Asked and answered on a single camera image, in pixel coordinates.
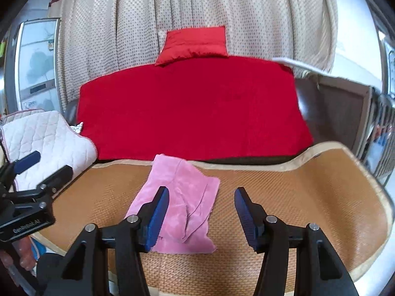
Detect beige dotted curtain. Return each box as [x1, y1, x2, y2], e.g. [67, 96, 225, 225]
[51, 0, 339, 112]

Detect ribbed radiator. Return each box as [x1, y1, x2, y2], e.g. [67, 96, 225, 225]
[360, 94, 395, 180]

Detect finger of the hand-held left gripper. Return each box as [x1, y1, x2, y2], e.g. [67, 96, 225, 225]
[0, 150, 42, 192]
[34, 165, 74, 198]

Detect red pillow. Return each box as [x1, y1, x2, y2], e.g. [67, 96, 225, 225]
[154, 26, 230, 67]

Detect silver metal appliance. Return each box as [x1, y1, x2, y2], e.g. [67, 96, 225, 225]
[378, 29, 395, 97]

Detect woven rattan mat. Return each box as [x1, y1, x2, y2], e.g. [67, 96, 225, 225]
[29, 141, 394, 296]

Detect white quilted cushion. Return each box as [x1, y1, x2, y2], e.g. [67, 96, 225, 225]
[0, 109, 99, 192]

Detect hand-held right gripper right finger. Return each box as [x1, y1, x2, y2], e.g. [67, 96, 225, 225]
[234, 187, 361, 296]

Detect red blanket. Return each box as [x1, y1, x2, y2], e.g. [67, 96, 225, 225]
[76, 55, 315, 162]

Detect person's left hand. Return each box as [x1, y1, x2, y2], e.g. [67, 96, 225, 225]
[0, 237, 36, 287]

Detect silver refrigerator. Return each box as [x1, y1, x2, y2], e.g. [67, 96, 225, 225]
[4, 18, 63, 112]

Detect pink corduroy jacket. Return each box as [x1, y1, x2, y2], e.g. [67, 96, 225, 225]
[123, 153, 221, 254]

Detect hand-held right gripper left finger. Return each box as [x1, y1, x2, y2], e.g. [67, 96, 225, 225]
[43, 186, 171, 296]

